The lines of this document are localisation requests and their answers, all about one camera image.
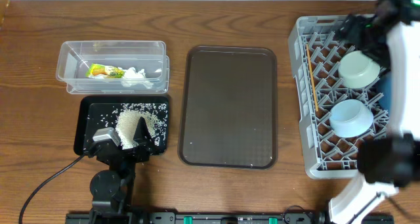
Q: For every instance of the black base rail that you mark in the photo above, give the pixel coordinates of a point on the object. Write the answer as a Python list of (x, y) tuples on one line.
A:
[(213, 218)]

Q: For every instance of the wooden chopstick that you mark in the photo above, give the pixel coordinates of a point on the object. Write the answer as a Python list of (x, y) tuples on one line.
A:
[(312, 78)]

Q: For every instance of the dark blue plate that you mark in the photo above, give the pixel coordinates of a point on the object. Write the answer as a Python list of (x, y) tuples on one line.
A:
[(384, 86)]

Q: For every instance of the white napkin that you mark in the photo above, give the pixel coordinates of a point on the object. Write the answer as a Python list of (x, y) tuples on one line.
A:
[(131, 78)]

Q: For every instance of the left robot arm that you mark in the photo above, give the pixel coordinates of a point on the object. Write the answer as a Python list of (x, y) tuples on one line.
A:
[(112, 188)]

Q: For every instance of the black waste tray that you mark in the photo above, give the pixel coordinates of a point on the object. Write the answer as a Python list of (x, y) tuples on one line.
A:
[(101, 111)]

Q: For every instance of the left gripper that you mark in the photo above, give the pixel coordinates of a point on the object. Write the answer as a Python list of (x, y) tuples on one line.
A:
[(147, 150)]

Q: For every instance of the yellow green snack wrapper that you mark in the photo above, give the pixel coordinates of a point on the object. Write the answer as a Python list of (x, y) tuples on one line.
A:
[(105, 71)]

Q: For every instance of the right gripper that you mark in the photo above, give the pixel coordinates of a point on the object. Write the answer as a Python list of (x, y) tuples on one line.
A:
[(354, 29)]

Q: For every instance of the light blue small bowl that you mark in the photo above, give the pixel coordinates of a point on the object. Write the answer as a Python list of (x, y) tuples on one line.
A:
[(350, 118)]

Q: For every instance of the mint green bowl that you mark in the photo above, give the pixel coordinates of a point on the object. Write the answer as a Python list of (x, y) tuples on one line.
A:
[(357, 70)]

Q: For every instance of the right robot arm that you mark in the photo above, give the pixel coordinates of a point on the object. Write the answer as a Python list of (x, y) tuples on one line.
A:
[(391, 38)]

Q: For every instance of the brown serving tray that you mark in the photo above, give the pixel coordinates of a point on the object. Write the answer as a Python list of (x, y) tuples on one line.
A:
[(229, 108)]

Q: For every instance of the white rice pile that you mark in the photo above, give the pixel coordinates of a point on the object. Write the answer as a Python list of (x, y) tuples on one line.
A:
[(128, 125)]

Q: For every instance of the clear plastic bin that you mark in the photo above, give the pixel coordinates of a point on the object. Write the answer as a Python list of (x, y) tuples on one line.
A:
[(76, 57)]

